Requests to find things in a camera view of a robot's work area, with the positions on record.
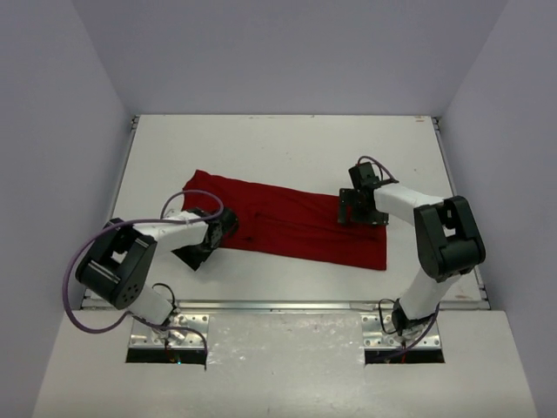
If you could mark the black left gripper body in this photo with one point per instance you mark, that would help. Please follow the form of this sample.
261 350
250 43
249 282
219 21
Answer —
202 251

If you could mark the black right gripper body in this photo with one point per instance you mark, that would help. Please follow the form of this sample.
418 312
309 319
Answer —
350 198

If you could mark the red t shirt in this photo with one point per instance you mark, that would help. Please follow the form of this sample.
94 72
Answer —
287 222

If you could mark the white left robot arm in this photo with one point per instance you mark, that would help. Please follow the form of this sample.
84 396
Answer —
117 264

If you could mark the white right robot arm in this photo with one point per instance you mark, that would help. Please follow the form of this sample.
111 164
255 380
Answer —
448 241

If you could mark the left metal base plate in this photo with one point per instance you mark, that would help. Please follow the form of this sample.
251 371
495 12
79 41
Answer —
186 333

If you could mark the metal base plate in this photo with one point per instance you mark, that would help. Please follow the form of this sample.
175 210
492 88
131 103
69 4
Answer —
186 333
382 337

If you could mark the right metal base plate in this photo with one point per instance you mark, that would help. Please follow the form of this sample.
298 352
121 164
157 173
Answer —
382 337

